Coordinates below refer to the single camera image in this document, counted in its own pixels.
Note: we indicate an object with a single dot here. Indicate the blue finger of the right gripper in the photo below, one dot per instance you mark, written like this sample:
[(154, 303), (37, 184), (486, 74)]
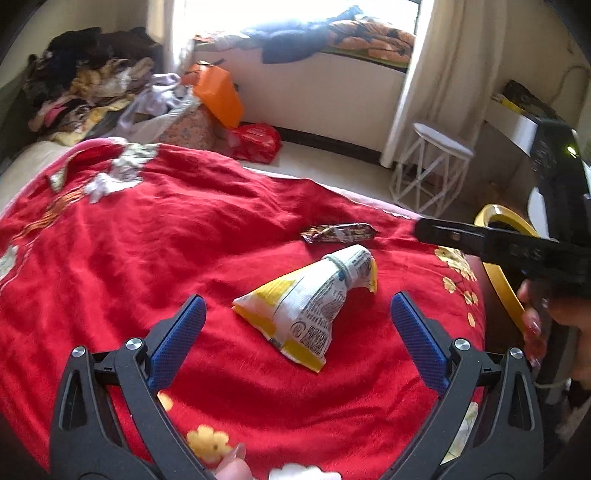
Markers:
[(464, 237)]

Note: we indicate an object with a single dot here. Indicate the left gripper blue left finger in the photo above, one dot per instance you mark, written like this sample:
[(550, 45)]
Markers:
[(170, 340)]

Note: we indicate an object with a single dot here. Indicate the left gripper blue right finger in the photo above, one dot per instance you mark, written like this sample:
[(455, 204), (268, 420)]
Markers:
[(425, 341)]

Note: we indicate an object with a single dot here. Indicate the dark green snack wrapper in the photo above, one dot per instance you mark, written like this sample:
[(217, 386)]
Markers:
[(348, 233)]

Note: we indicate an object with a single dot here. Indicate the yellow white snack bag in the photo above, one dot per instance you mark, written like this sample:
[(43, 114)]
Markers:
[(295, 312)]

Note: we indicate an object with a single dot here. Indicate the yellow rimmed black trash bin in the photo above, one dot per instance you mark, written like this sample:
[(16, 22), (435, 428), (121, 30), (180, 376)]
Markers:
[(504, 272)]

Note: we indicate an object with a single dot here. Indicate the right hand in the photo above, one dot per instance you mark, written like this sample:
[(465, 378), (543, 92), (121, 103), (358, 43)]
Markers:
[(566, 311)]

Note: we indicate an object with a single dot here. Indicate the left hand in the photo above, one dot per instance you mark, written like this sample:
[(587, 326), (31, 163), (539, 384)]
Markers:
[(233, 465)]

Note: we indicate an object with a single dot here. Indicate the white desk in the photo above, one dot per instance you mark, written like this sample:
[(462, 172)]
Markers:
[(519, 129)]

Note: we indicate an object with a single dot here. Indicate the red floral blanket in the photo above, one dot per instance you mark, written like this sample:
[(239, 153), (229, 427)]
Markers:
[(83, 267)]

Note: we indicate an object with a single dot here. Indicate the dark bag on desk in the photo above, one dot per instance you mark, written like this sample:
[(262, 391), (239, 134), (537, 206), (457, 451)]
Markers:
[(519, 95)]

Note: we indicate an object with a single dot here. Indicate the cream curtain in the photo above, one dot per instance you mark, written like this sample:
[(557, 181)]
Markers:
[(453, 70)]

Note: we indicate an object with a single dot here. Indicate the orange patterned quilt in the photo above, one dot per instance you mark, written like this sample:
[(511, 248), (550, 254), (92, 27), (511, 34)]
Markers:
[(372, 40)]

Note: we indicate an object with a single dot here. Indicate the floral laundry basket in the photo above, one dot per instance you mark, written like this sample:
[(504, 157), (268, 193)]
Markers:
[(194, 129)]

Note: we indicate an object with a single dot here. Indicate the red plastic bag on floor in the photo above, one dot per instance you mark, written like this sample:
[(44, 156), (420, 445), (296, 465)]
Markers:
[(256, 143)]

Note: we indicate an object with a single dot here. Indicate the white lavender garment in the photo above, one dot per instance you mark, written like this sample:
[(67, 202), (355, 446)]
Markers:
[(155, 109)]

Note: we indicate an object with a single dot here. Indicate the orange paper bag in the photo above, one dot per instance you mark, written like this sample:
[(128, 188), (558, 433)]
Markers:
[(214, 88)]

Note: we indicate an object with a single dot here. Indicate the dark blue jacket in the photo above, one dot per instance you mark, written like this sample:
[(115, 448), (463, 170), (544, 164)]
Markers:
[(291, 41)]

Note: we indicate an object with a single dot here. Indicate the pile of clothes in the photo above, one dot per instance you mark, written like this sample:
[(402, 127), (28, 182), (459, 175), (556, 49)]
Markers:
[(82, 76)]

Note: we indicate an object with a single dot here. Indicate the white wire frame stool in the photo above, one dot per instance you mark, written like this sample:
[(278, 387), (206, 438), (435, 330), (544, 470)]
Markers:
[(431, 172)]

